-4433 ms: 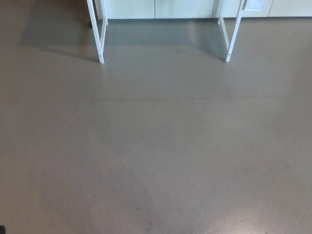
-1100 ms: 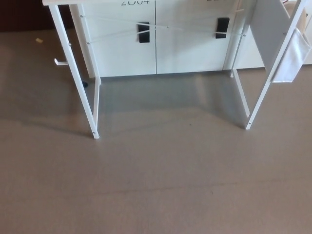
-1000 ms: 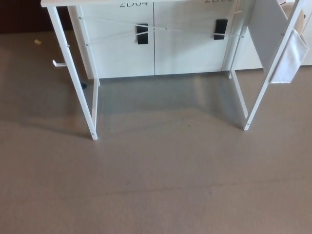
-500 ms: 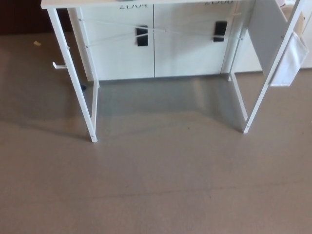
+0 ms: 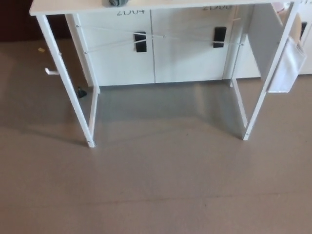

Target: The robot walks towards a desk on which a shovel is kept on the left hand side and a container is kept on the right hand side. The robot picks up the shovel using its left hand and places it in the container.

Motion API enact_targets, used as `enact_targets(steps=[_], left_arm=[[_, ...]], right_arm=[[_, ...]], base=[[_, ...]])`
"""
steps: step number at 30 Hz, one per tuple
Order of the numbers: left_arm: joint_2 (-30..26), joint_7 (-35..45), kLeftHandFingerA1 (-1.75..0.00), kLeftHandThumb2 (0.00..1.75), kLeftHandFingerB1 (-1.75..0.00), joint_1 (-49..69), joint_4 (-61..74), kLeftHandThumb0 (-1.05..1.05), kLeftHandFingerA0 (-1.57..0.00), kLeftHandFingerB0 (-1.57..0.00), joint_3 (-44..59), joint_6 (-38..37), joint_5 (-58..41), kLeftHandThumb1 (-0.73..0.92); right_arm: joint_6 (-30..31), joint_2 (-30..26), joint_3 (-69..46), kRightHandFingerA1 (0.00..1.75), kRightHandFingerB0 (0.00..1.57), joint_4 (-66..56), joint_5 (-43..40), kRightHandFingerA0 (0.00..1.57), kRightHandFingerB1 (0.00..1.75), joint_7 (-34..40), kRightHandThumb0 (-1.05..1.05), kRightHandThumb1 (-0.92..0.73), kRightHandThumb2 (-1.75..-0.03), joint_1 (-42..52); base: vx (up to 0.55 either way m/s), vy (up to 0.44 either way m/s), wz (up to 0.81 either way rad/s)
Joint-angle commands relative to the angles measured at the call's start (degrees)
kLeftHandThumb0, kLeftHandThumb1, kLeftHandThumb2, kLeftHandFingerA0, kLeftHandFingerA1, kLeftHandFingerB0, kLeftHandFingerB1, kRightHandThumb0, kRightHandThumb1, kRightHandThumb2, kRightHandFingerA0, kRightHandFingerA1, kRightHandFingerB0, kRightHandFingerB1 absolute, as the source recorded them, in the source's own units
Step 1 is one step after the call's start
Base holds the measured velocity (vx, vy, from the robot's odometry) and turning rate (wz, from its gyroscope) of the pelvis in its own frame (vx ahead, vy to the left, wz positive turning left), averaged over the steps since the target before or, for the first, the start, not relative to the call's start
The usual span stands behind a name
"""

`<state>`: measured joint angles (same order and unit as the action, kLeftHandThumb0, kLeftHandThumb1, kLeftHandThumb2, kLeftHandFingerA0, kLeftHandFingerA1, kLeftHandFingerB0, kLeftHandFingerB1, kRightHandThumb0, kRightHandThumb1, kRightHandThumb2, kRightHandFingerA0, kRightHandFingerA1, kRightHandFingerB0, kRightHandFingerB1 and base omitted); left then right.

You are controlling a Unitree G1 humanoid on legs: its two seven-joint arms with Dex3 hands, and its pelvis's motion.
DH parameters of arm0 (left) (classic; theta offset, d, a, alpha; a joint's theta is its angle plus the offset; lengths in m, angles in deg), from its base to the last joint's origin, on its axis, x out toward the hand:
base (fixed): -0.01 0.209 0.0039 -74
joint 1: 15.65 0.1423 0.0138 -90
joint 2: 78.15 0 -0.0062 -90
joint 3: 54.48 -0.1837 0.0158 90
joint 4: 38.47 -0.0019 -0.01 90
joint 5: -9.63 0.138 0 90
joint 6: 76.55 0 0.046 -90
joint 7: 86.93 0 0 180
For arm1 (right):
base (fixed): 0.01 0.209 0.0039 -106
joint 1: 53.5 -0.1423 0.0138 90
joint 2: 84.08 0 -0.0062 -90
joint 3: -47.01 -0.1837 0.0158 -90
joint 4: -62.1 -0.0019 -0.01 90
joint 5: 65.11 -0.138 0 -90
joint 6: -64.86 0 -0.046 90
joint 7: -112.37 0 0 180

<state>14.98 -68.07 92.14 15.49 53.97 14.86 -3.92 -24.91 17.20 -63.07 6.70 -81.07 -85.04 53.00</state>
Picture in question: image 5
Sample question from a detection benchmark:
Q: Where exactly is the metal shovel with handle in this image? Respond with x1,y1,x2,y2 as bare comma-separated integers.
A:
102,0,129,7

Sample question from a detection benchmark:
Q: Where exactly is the white cabinet with doors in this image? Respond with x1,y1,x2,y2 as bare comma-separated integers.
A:
70,0,312,86

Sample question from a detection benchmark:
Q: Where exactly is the black cabinet handle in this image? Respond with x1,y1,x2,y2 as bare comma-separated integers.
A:
213,26,228,48
133,31,148,53

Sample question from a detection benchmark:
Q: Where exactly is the white metal-frame desk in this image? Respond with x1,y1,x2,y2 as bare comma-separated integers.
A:
29,0,303,149

